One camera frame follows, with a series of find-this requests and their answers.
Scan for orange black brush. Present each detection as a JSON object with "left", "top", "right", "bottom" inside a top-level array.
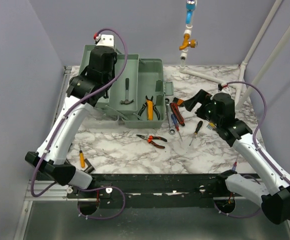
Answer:
[{"left": 173, "top": 97, "right": 184, "bottom": 106}]

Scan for silver ratchet wrench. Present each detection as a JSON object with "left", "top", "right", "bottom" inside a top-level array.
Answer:
[{"left": 164, "top": 98, "right": 176, "bottom": 135}]

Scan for white pvc pipe frame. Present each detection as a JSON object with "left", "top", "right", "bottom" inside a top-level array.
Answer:
[{"left": 179, "top": 0, "right": 290, "bottom": 110}]

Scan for black mounting rail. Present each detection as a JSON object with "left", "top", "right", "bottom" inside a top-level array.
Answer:
[{"left": 67, "top": 173, "right": 242, "bottom": 213}]

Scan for green tool box clear lid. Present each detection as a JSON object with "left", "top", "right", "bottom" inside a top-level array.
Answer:
[{"left": 70, "top": 53, "right": 174, "bottom": 129}]

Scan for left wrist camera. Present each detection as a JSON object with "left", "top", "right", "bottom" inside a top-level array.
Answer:
[{"left": 95, "top": 34, "right": 116, "bottom": 50}]

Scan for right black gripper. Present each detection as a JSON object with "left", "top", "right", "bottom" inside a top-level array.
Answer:
[{"left": 183, "top": 88, "right": 222, "bottom": 127}]

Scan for small black claw hammer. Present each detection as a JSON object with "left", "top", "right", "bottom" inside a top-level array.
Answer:
[{"left": 120, "top": 78, "right": 134, "bottom": 105}]

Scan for aluminium rail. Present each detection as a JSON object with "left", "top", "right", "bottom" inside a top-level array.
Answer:
[{"left": 23, "top": 180, "right": 72, "bottom": 201}]

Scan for blue handle screwdriver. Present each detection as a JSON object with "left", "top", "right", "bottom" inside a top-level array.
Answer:
[{"left": 171, "top": 113, "right": 183, "bottom": 141}]

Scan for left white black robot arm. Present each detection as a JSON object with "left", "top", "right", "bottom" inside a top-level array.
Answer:
[{"left": 25, "top": 45, "right": 117, "bottom": 198}]

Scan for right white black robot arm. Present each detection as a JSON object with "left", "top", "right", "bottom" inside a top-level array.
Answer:
[{"left": 182, "top": 89, "right": 290, "bottom": 225}]

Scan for orange long nose pliers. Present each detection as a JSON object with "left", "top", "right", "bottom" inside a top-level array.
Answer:
[{"left": 136, "top": 134, "right": 168, "bottom": 149}]

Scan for orange box cutter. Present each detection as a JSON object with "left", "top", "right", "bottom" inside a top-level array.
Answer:
[{"left": 146, "top": 98, "right": 154, "bottom": 121}]

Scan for yellow hex key set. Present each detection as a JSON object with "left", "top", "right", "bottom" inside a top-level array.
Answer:
[{"left": 207, "top": 122, "right": 216, "bottom": 130}]

